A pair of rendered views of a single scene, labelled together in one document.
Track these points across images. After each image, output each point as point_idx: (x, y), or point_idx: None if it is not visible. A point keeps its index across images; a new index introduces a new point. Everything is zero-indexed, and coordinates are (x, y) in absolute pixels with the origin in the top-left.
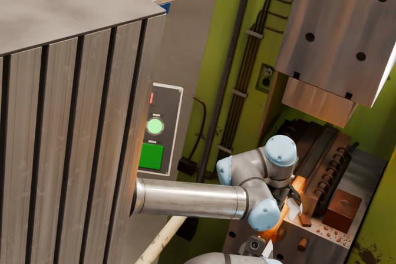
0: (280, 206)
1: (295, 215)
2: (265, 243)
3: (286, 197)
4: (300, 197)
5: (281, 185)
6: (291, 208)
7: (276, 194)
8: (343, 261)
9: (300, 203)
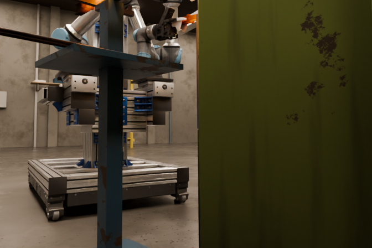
0: None
1: None
2: (168, 7)
3: None
4: None
5: None
6: None
7: None
8: (196, 27)
9: None
